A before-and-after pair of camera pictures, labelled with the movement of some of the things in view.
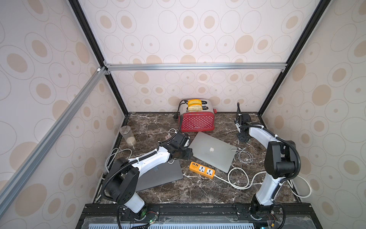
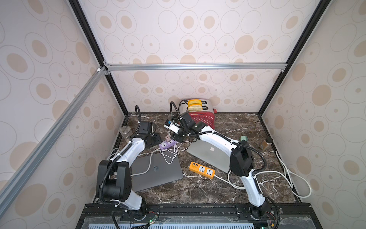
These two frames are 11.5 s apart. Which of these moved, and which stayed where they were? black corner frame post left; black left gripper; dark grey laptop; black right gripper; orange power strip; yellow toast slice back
Moved: black left gripper; black right gripper
Stayed: yellow toast slice back; orange power strip; dark grey laptop; black corner frame post left
